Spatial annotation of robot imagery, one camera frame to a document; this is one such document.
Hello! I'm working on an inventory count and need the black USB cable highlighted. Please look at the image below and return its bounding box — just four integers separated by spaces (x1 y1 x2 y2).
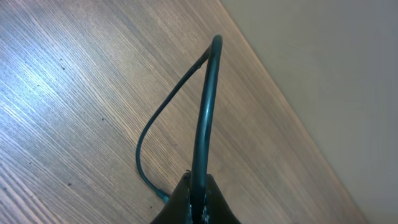
135 34 224 224

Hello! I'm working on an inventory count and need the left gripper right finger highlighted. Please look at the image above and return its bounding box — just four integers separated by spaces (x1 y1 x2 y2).
203 174 241 224

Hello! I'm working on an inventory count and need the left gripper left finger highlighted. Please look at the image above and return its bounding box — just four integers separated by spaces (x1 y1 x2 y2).
150 172 193 224

